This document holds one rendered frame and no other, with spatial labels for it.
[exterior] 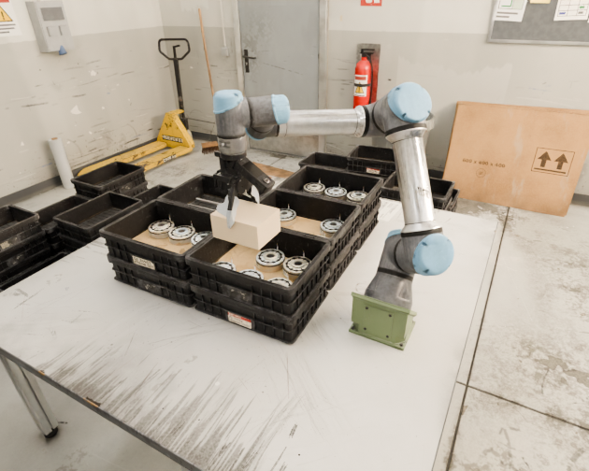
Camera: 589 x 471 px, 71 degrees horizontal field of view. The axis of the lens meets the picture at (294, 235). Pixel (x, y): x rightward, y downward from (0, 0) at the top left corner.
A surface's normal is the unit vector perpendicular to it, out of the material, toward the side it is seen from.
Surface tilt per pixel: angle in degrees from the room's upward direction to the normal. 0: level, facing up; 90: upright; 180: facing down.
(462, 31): 90
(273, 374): 0
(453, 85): 90
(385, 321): 90
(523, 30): 90
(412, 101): 52
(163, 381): 0
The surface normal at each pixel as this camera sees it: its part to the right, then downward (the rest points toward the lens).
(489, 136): -0.47, 0.29
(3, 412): -0.02, -0.86
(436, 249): 0.26, 0.11
